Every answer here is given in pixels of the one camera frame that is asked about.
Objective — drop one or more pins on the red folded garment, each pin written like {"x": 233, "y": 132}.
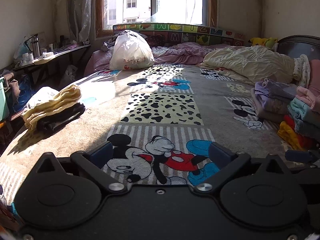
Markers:
{"x": 291, "y": 123}

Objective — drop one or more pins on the yellow plush toy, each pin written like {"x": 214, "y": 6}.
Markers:
{"x": 257, "y": 41}

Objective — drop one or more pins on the wooden framed window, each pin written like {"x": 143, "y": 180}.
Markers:
{"x": 170, "y": 0}

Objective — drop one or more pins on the metal thermos flask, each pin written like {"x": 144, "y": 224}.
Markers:
{"x": 36, "y": 43}

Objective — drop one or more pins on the dark side table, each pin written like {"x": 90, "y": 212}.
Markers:
{"x": 65, "y": 51}

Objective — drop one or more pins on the white printed garment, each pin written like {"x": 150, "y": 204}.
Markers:
{"x": 40, "y": 97}

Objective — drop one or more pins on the clear plastic bag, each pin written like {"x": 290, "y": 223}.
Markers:
{"x": 68, "y": 73}

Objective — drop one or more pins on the lilac folded garment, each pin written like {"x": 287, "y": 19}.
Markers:
{"x": 277, "y": 90}

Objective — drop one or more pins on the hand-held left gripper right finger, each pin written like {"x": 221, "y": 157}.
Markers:
{"x": 220, "y": 153}

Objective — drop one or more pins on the sheer grey curtain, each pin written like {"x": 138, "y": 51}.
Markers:
{"x": 80, "y": 7}

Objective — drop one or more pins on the cartoon printed blanket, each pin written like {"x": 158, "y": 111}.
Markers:
{"x": 162, "y": 110}

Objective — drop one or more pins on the grey-blue folded garment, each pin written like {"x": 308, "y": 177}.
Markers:
{"x": 308, "y": 130}

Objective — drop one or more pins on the grey crumpled cloth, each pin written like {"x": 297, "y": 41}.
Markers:
{"x": 110, "y": 45}

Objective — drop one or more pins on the white plastic bag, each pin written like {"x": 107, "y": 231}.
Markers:
{"x": 131, "y": 51}

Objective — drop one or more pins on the purple quilt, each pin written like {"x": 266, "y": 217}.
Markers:
{"x": 180, "y": 52}

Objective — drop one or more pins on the pink garment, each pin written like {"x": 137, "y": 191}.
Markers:
{"x": 311, "y": 96}

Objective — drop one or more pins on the dark bed headboard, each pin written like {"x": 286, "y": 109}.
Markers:
{"x": 297, "y": 47}

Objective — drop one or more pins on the colourful alphabet foam mat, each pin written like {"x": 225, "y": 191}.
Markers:
{"x": 175, "y": 36}

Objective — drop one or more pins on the green plush toy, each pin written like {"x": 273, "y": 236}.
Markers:
{"x": 271, "y": 42}

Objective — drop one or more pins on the cream quilted pants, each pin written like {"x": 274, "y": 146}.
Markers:
{"x": 68, "y": 95}

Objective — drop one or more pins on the brown cloth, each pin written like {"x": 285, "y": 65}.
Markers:
{"x": 12, "y": 86}

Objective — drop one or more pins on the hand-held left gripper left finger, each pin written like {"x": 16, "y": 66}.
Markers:
{"x": 103, "y": 153}

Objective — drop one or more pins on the black folded garment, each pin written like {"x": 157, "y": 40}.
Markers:
{"x": 65, "y": 116}

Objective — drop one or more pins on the cream quilt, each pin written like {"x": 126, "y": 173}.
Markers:
{"x": 250, "y": 60}

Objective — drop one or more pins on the white floral cloth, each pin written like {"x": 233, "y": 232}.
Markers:
{"x": 302, "y": 70}

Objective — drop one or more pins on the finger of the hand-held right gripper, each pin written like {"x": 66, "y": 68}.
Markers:
{"x": 297, "y": 155}

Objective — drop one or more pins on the blue bag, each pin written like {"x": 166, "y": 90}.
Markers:
{"x": 25, "y": 90}

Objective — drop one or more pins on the teal folded garment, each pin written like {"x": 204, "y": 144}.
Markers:
{"x": 303, "y": 108}

